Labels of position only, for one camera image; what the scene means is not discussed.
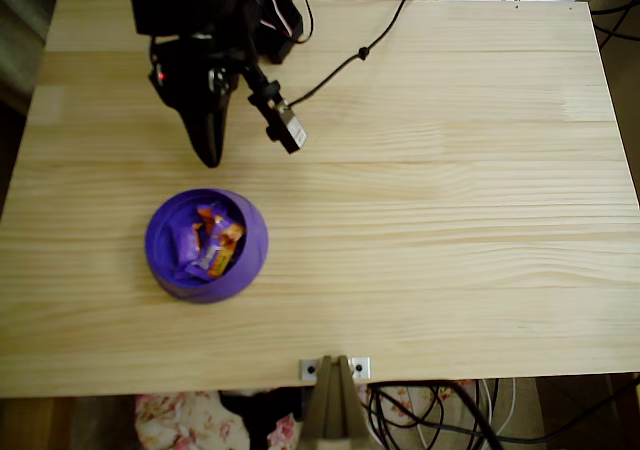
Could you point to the silver metal bracket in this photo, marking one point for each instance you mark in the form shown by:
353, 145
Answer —
309, 369

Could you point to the black bulky item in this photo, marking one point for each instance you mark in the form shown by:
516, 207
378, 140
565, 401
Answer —
260, 415

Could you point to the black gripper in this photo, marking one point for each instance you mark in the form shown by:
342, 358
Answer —
191, 101

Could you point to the purple plastic bowl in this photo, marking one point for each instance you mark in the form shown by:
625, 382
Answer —
250, 275

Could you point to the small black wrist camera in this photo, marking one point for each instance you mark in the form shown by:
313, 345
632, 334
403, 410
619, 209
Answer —
287, 132

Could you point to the floral pink white cloth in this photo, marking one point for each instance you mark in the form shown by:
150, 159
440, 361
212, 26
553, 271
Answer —
175, 420

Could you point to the grey curtain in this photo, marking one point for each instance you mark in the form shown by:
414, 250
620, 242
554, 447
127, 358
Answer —
30, 20

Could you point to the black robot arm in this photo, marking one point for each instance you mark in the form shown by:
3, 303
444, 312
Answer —
175, 0

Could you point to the tan camera stand post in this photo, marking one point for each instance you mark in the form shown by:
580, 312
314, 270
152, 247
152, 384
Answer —
332, 410

